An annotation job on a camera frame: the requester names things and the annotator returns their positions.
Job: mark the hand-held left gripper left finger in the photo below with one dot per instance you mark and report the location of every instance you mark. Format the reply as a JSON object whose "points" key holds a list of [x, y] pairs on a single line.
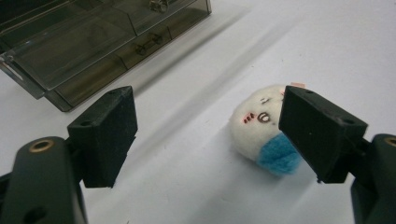
{"points": [[102, 137]]}

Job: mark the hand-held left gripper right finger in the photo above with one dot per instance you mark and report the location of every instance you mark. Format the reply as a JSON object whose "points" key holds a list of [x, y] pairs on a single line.
{"points": [[320, 137]]}

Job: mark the white and blue plush toy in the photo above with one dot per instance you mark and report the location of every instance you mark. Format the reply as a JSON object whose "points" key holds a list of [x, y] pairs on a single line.
{"points": [[258, 130]]}

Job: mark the smoky transparent drawer organizer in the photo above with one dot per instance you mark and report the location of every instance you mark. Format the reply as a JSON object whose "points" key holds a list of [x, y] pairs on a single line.
{"points": [[84, 46]]}

